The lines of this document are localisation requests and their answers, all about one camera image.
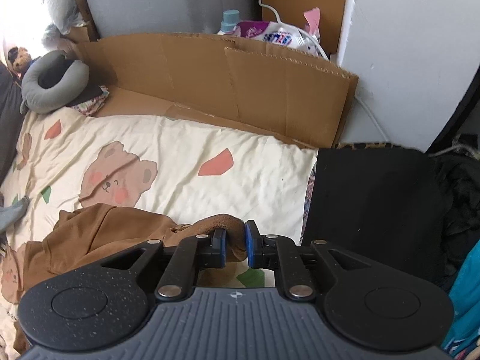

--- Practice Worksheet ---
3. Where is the pink item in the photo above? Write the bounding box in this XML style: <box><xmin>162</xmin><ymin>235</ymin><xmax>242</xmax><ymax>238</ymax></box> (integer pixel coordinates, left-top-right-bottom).
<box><xmin>304</xmin><ymin>7</ymin><xmax>320</xmax><ymax>39</ymax></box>

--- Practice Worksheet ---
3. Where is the dark grey pillow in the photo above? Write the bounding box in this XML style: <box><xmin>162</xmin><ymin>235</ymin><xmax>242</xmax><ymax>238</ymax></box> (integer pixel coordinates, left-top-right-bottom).
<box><xmin>0</xmin><ymin>63</ymin><xmax>24</xmax><ymax>182</ymax></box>

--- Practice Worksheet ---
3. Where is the grey neck pillow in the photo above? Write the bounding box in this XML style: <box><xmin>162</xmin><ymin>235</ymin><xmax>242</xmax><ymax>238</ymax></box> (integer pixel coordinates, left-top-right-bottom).
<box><xmin>19</xmin><ymin>50</ymin><xmax>89</xmax><ymax>115</ymax></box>

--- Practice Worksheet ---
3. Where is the floral folded cloth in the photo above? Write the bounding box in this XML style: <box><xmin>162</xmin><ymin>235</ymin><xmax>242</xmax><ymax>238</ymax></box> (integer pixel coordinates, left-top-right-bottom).
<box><xmin>69</xmin><ymin>85</ymin><xmax>110</xmax><ymax>117</ymax></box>

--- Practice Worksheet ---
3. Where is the white cable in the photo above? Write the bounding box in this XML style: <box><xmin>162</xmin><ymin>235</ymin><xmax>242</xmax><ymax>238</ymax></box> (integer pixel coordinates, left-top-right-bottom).
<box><xmin>258</xmin><ymin>0</ymin><xmax>387</xmax><ymax>143</ymax></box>

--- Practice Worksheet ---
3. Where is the small teddy bear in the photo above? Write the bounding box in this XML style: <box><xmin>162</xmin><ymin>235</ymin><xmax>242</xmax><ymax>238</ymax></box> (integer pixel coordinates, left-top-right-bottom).
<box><xmin>7</xmin><ymin>47</ymin><xmax>32</xmax><ymax>74</ymax></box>

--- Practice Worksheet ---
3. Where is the teal patterned garment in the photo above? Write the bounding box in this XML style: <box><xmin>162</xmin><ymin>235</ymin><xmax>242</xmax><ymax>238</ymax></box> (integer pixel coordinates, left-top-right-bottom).
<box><xmin>442</xmin><ymin>242</ymin><xmax>480</xmax><ymax>360</ymax></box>

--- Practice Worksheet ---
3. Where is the leopard print cloth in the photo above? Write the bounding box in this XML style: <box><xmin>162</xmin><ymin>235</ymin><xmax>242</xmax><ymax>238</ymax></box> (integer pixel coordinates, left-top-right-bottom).
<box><xmin>335</xmin><ymin>142</ymin><xmax>392</xmax><ymax>150</ymax></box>

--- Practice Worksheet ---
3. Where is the purple white detergent bag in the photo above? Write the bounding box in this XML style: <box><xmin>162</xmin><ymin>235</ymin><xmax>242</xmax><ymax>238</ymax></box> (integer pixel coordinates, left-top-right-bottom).
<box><xmin>238</xmin><ymin>20</ymin><xmax>327</xmax><ymax>59</ymax></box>

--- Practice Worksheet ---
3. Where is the blue denim garment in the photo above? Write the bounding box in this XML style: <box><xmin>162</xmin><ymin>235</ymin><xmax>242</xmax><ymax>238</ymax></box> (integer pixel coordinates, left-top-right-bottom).
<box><xmin>0</xmin><ymin>196</ymin><xmax>29</xmax><ymax>233</ymax></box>

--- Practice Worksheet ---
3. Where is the brown cardboard sheet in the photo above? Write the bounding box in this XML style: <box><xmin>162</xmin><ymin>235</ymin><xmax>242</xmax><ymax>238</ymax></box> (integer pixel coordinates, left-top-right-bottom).
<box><xmin>73</xmin><ymin>33</ymin><xmax>358</xmax><ymax>148</ymax></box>

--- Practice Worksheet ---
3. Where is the cream bear print bedsheet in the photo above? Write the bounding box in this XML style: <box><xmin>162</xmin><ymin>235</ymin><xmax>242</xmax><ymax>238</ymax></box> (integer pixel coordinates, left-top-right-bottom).
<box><xmin>1</xmin><ymin>108</ymin><xmax>317</xmax><ymax>359</ymax></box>

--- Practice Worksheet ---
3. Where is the black folded garment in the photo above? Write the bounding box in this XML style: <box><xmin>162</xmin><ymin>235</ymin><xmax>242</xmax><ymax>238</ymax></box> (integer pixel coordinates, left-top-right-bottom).
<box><xmin>301</xmin><ymin>147</ymin><xmax>446</xmax><ymax>283</ymax></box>

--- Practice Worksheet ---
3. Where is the detergent bottle blue cap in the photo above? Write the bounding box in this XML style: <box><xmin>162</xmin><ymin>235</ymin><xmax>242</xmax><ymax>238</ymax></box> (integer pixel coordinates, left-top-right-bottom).
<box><xmin>217</xmin><ymin>9</ymin><xmax>240</xmax><ymax>37</ymax></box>

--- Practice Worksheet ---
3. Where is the brown printed t-shirt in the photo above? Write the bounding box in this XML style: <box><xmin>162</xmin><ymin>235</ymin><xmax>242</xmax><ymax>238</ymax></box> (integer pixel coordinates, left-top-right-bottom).
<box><xmin>14</xmin><ymin>204</ymin><xmax>247</xmax><ymax>359</ymax></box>

